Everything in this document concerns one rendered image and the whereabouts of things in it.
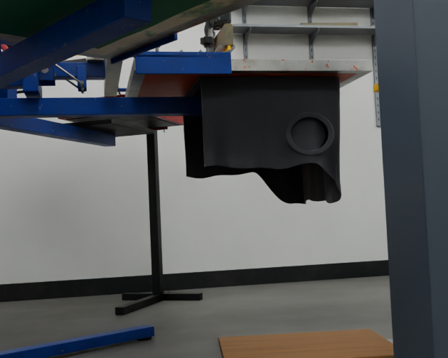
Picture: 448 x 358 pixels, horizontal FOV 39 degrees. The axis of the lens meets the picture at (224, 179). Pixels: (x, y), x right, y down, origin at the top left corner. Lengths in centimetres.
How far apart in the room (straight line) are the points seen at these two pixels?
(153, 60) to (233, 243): 251
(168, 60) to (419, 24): 76
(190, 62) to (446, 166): 83
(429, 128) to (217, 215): 280
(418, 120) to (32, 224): 304
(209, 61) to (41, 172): 241
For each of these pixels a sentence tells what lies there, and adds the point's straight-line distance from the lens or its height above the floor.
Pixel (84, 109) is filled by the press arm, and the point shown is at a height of 88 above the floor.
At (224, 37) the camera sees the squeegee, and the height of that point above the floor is 109.
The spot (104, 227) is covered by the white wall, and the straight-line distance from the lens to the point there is 423.
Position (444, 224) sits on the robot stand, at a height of 45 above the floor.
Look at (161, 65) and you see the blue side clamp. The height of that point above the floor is 97.
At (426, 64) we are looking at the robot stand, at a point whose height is 85.
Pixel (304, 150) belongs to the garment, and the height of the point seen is 70.
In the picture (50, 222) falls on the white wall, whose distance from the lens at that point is 424.
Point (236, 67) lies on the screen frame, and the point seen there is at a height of 96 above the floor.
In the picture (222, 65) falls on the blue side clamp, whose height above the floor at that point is 97.
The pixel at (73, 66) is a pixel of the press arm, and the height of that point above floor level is 103.
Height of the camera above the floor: 51
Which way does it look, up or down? 3 degrees up
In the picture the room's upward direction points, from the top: 3 degrees counter-clockwise
